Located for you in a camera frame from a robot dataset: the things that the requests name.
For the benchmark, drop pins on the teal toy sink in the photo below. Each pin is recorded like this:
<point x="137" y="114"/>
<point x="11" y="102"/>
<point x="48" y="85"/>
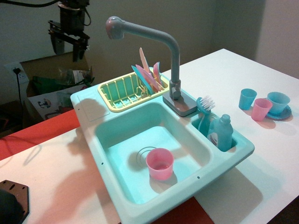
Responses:
<point x="120" y="142"/>

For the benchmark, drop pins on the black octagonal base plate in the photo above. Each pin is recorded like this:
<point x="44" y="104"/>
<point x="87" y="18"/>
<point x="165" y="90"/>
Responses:
<point x="14" y="202"/>

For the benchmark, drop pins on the blue soap bottle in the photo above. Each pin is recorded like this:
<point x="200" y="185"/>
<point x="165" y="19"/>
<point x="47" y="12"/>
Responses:
<point x="220" y="133"/>

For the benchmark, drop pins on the pink and blue toy plates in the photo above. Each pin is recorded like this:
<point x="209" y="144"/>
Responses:
<point x="151" y="79"/>

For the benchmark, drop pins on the grey toy faucet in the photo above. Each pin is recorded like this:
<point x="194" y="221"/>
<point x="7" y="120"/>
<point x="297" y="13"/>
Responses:
<point x="177" y="100"/>

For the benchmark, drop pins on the blue cup on table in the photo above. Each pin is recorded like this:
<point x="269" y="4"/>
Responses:
<point x="247" y="97"/>

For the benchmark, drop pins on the pink cup on table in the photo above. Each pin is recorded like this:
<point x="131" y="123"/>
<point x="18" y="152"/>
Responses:
<point x="260" y="109"/>

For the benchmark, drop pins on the pink cup in sink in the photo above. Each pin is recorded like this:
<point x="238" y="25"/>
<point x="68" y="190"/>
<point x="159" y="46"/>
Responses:
<point x="160" y="163"/>

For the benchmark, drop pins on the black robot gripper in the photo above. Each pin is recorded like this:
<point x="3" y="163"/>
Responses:
<point x="70" y="28"/>

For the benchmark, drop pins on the blue bowl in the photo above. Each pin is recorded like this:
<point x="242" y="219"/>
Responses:
<point x="279" y="101"/>

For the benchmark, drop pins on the blue saucer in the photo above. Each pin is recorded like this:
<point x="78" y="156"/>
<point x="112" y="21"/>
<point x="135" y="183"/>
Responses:
<point x="286" y="113"/>

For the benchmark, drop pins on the cardboard box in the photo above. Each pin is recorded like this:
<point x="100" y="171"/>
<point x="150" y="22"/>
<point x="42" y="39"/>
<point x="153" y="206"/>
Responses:
<point x="47" y="67"/>

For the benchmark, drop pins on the yellow dish rack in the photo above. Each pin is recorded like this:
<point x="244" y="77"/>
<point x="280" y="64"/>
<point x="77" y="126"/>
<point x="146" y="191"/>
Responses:
<point x="130" y="90"/>

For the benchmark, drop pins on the wall outlet with plug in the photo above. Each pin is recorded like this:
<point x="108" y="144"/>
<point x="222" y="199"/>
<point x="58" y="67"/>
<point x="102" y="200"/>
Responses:
<point x="16" y="69"/>

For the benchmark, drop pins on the blue dish brush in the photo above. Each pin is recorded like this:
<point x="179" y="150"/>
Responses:
<point x="205" y="105"/>

